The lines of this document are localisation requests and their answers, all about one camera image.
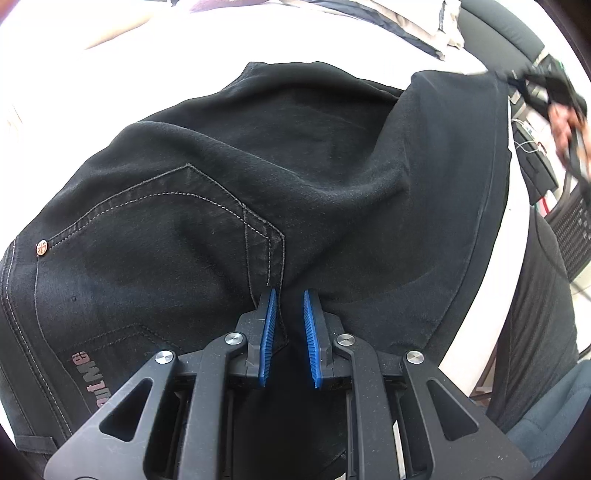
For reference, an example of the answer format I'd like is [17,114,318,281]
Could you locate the person's right hand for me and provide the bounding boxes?
[549,102,583,160]

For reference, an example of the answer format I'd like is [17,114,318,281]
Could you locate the black denim pants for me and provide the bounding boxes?
[0,60,520,480]

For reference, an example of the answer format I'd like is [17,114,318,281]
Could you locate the dark grey headboard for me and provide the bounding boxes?
[459,0,548,63]

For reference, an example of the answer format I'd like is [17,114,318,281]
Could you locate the folded beige and blue duvet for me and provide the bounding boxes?
[365,0,467,62]

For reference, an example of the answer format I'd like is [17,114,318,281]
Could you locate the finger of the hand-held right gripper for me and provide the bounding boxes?
[505,69,548,109]

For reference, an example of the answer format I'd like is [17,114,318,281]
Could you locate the person's black shirt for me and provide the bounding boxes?
[485,210,583,418]

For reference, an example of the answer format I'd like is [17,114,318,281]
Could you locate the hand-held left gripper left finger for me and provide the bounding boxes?
[44,288,279,480]

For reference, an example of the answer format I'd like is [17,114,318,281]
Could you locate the bed with white sheet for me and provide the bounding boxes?
[0,0,536,409]

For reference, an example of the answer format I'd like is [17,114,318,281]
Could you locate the black device with wires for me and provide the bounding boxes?
[512,104,561,206]

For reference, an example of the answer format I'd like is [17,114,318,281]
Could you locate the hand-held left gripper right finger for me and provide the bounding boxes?
[302,289,533,480]

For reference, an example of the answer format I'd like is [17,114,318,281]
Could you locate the person's grey trousers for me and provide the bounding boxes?
[505,357,591,469]

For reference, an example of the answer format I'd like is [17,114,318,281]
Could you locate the black mesh chair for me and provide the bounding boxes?
[549,182,591,283]

